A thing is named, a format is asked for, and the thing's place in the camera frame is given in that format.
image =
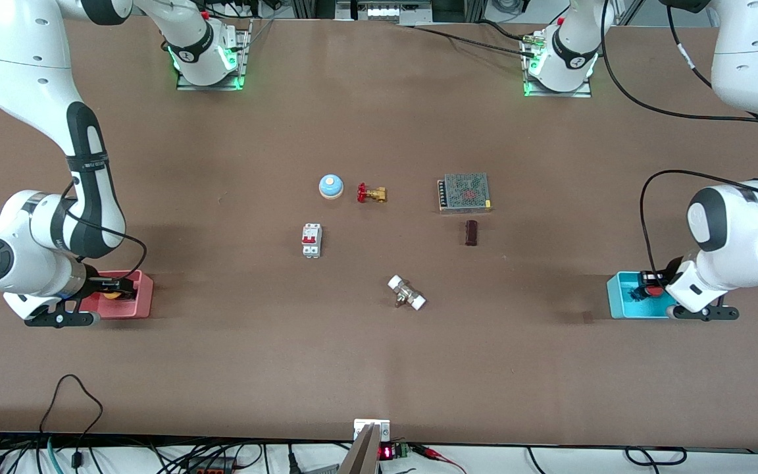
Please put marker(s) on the yellow push button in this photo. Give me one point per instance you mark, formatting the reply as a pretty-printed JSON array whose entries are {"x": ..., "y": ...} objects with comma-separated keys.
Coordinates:
[{"x": 112, "y": 295}]

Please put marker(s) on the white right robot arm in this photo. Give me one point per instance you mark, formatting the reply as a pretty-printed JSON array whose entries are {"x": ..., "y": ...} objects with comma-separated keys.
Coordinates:
[{"x": 30, "y": 72}]

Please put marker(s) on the pink plastic bin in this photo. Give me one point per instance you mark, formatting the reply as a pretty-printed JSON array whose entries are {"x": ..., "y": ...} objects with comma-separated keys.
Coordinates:
[{"x": 135, "y": 299}]

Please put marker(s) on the cyan plastic bin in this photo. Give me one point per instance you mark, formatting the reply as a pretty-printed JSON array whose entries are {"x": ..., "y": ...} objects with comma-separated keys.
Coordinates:
[{"x": 629, "y": 306}]

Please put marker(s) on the dark brown rectangular block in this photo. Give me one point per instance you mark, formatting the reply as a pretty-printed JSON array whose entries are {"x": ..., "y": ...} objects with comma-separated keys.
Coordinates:
[{"x": 471, "y": 232}]

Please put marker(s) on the white circuit breaker red switches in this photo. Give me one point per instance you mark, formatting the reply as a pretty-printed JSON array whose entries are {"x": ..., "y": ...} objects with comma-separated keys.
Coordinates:
[{"x": 311, "y": 240}]

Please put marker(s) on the metal mesh power supply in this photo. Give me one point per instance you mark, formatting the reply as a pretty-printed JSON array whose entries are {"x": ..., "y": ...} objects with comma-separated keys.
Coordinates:
[{"x": 464, "y": 193}]

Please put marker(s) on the blue call bell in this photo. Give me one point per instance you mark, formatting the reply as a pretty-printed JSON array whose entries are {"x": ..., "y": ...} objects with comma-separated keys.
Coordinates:
[{"x": 330, "y": 186}]

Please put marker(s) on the white metal pipe fitting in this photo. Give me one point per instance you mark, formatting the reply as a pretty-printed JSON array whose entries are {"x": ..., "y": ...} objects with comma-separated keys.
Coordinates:
[{"x": 406, "y": 293}]

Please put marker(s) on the red alligator clip lead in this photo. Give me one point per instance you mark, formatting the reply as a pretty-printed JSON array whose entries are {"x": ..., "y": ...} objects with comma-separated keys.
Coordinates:
[{"x": 433, "y": 453}]

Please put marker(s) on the grey metal bar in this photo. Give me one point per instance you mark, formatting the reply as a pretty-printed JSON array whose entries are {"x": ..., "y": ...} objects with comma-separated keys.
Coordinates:
[{"x": 360, "y": 457}]

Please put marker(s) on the red digit display module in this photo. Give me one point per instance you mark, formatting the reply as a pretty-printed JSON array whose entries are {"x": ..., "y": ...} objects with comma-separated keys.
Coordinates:
[{"x": 386, "y": 452}]

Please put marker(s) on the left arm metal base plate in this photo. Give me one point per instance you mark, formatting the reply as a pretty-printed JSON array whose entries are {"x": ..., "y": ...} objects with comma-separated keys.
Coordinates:
[{"x": 570, "y": 94}]

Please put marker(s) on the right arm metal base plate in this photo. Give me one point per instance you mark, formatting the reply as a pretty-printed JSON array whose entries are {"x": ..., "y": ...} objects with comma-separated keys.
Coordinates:
[{"x": 211, "y": 86}]

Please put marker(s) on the silver metal bracket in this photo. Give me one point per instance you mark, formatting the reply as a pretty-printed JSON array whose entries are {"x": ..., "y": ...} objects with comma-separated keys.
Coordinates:
[{"x": 360, "y": 426}]

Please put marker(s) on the silver metal frame fixture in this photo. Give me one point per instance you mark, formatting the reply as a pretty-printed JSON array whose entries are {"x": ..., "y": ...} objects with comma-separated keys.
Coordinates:
[{"x": 382, "y": 10}]

